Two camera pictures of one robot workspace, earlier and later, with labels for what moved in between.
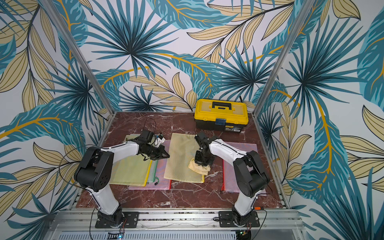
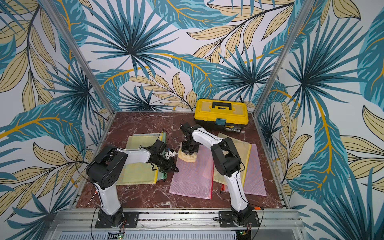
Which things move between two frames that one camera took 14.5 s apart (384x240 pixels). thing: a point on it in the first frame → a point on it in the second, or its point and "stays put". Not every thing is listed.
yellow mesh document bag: [181, 150] → [243, 150]
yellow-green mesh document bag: [132, 171] stays put
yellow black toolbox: [221, 115] stays put
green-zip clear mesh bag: [152, 174] → [162, 175]
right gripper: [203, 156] → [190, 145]
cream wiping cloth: [201, 169] → [190, 157]
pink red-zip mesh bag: [162, 183] → [195, 179]
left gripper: [160, 155] → [169, 166]
